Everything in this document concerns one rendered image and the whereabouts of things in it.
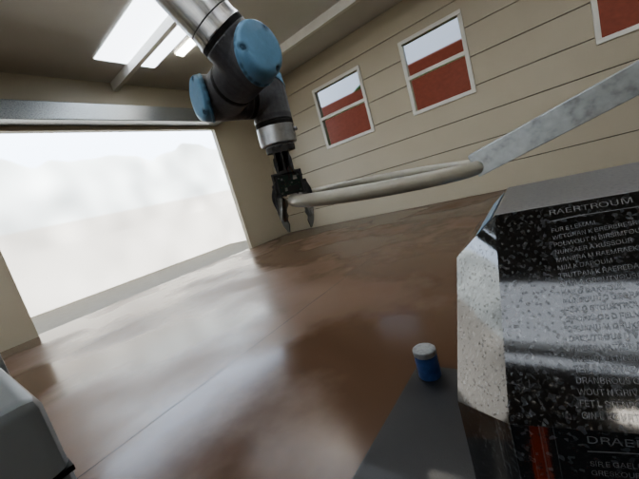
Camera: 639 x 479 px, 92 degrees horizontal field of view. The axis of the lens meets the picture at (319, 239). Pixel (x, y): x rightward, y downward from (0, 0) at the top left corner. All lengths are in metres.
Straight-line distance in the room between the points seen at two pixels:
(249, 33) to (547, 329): 0.62
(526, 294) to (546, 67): 6.42
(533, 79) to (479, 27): 1.31
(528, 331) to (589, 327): 0.07
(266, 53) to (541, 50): 6.47
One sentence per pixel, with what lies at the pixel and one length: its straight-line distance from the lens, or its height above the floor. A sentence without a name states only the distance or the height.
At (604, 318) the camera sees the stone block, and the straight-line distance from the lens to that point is 0.55.
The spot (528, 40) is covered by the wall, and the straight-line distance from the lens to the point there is 6.97.
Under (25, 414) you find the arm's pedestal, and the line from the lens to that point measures 0.31.
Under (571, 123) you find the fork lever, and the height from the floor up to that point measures 0.92.
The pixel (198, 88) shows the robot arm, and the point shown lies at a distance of 0.71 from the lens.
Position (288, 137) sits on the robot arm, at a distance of 0.76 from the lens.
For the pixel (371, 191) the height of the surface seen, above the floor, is 0.90.
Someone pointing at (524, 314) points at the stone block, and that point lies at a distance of 0.55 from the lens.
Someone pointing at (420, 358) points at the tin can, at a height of 0.13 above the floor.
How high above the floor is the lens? 0.93
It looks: 8 degrees down
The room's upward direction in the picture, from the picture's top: 16 degrees counter-clockwise
